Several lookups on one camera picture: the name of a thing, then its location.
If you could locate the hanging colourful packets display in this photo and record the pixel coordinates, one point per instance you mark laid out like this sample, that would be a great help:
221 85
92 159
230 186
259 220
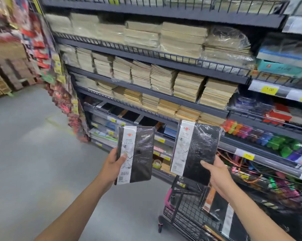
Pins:
58 97

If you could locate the person's right hand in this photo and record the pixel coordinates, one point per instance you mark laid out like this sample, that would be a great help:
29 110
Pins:
221 180

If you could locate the person's left forearm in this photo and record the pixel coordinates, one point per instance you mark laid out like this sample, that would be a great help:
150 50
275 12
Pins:
73 215

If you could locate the row of black shelved notebooks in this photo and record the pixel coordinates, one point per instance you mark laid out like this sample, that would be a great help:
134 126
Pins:
130 115

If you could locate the black notebook orange band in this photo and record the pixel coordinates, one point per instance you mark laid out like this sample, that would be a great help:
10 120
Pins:
211 198
212 233

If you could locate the grey metal store shelving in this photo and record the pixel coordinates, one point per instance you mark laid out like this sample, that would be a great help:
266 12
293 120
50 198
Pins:
166 15

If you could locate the stack of blue exercise books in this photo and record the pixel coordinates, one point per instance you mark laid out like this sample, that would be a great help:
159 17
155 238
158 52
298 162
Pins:
171 131

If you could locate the black notebook white band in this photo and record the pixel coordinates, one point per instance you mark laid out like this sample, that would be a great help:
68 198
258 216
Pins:
143 158
201 153
227 220

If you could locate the clear tape roll pack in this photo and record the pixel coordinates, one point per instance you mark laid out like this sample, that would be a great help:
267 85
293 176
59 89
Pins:
157 163

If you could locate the stacks of beige exercise books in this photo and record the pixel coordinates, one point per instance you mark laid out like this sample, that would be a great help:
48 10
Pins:
183 40

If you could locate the row of yellow price labels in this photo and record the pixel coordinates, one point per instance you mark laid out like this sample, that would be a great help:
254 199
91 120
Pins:
269 90

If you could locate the person's left hand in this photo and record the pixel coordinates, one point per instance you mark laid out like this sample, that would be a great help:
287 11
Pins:
109 170

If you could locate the person's right forearm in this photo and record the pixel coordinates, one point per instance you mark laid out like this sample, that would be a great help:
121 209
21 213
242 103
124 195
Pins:
254 218

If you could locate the assorted stationery goods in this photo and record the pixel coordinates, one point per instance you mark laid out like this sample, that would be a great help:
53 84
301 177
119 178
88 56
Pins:
281 55

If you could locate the stack of green white workbooks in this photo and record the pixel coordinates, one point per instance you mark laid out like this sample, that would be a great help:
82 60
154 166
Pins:
103 135

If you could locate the background colourful goods display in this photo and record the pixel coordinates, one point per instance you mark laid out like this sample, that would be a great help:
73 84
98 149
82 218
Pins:
0 22

